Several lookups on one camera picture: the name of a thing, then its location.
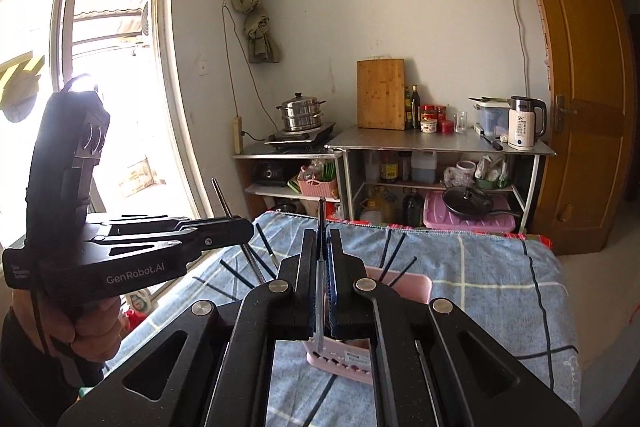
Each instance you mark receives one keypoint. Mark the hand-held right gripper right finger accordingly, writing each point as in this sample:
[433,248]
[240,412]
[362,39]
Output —
[334,277]

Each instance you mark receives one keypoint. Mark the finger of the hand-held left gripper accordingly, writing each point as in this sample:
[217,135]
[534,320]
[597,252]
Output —
[160,222]
[210,239]

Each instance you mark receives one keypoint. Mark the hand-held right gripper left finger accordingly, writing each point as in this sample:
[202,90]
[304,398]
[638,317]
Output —
[300,297]

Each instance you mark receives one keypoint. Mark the pink utensil holder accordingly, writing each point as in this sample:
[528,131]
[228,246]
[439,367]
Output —
[400,287]

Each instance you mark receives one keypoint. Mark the person's left hand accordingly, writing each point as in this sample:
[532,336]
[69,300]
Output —
[90,332]

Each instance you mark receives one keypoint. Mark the yellow cooking oil bottle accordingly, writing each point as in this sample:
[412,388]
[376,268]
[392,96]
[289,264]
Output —
[377,207]

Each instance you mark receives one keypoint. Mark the black kitchen appliance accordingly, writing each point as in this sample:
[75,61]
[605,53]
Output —
[270,173]

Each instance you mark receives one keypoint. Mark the pink plastic basket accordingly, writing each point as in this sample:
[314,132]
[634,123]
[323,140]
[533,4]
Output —
[317,187]

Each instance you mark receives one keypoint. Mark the dark plastic bottle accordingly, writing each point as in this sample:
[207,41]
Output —
[412,207]

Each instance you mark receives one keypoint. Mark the white power strip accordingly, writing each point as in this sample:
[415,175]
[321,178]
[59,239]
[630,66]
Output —
[238,134]

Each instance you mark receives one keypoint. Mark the low metal shelf table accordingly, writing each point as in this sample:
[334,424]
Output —
[290,152]

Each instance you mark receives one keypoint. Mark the pink storage box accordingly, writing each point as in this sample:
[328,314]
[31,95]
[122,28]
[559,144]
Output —
[440,219]

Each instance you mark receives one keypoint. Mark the soy sauce bottle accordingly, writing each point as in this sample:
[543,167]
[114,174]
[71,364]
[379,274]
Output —
[389,167]

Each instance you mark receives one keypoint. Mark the red patterned sheet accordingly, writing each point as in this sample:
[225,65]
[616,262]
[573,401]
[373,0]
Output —
[450,233]

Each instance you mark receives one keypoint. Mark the black induction cooker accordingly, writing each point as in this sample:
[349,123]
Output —
[300,138]

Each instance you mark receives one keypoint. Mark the blue checked blanket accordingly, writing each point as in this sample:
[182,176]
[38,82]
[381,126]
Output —
[475,267]

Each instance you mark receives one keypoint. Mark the white plastic jug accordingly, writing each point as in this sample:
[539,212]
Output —
[424,167]

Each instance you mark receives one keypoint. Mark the white framed window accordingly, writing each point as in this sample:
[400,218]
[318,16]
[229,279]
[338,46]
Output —
[115,57]

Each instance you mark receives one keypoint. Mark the steel steamer pot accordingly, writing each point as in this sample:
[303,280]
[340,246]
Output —
[300,114]

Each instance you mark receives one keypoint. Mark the black frying pan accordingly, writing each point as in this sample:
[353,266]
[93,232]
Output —
[470,202]

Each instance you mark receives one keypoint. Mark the steel kitchen table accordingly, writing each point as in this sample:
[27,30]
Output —
[425,139]

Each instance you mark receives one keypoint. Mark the white mug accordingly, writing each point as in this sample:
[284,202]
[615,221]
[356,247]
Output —
[466,172]

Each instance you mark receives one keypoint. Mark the olive oil bottle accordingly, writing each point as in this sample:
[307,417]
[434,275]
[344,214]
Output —
[408,112]

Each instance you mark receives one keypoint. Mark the red lid jar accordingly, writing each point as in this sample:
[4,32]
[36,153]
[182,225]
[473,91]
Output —
[428,119]

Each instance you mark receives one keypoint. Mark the wooden cutting board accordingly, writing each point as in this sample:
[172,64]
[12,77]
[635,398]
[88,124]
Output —
[381,94]

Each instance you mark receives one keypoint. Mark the crumpled plastic bags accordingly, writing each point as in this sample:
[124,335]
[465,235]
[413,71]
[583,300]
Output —
[492,169]

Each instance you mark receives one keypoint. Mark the clear drinking glass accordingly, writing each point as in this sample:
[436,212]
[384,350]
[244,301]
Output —
[460,123]

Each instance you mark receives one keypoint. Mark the clear plastic container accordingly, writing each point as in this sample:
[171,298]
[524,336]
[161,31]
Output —
[492,117]

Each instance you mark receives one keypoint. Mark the white electric kettle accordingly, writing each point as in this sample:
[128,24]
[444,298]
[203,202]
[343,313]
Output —
[522,124]

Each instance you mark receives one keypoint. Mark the wooden door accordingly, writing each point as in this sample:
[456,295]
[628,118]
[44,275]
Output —
[585,82]

